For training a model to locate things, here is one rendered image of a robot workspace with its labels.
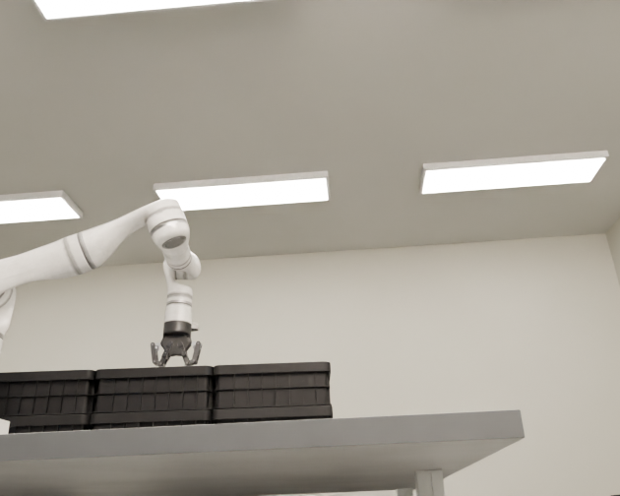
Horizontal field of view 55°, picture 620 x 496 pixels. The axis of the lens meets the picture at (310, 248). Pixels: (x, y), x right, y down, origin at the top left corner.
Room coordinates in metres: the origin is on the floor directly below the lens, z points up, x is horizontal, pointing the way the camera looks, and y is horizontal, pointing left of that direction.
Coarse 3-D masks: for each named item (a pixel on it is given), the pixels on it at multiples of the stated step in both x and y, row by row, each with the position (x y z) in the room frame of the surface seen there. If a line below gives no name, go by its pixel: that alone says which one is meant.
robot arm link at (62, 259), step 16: (64, 240) 1.21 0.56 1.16; (16, 256) 1.21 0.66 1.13; (32, 256) 1.20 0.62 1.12; (48, 256) 1.20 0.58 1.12; (64, 256) 1.21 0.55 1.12; (80, 256) 1.22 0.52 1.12; (0, 272) 1.20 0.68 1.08; (16, 272) 1.20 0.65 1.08; (32, 272) 1.21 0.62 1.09; (48, 272) 1.22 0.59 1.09; (64, 272) 1.23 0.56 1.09; (80, 272) 1.25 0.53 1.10; (0, 288) 1.21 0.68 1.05
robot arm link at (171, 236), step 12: (156, 228) 1.22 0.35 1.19; (168, 228) 1.22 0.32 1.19; (180, 228) 1.23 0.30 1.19; (156, 240) 1.24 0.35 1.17; (168, 240) 1.24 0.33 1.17; (180, 240) 1.26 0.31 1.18; (168, 252) 1.32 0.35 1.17; (180, 252) 1.35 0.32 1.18; (168, 264) 1.46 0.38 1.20; (180, 264) 1.45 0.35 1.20
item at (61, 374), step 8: (0, 376) 1.48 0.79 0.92; (8, 376) 1.48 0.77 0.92; (16, 376) 1.48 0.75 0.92; (24, 376) 1.48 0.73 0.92; (32, 376) 1.48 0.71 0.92; (40, 376) 1.48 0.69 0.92; (48, 376) 1.48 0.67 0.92; (56, 376) 1.48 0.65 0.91; (64, 376) 1.48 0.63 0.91; (72, 376) 1.48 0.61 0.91; (80, 376) 1.48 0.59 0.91; (88, 376) 1.48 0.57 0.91
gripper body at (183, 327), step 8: (168, 328) 1.54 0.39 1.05; (176, 328) 1.54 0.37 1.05; (184, 328) 1.55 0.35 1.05; (168, 336) 1.56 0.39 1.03; (176, 336) 1.56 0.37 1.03; (184, 336) 1.56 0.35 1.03; (176, 344) 1.56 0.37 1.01; (184, 344) 1.56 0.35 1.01; (168, 352) 1.56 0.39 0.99; (176, 352) 1.56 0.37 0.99
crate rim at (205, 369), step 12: (96, 372) 1.49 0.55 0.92; (108, 372) 1.48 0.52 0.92; (120, 372) 1.48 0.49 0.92; (132, 372) 1.48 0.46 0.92; (144, 372) 1.48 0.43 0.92; (156, 372) 1.48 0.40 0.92; (168, 372) 1.48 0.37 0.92; (180, 372) 1.48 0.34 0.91; (192, 372) 1.48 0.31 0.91; (204, 372) 1.48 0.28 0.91
